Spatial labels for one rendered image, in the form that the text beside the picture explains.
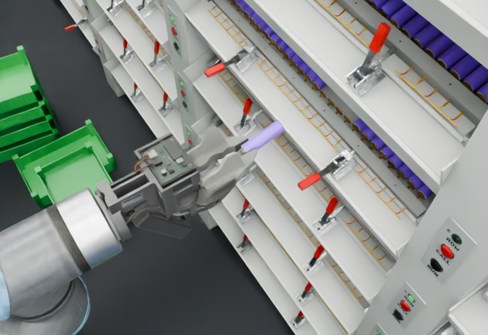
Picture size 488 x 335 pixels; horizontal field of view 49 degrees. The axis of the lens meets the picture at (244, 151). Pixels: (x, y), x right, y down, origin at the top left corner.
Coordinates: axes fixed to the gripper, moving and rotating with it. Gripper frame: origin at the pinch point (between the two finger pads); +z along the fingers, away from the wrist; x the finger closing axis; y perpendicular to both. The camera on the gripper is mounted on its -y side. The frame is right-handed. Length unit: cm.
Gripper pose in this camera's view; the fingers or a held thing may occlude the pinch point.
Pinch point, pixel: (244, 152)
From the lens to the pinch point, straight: 74.1
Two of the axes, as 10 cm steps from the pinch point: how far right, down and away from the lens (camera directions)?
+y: 0.0, -5.6, -8.3
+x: -5.5, -6.9, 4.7
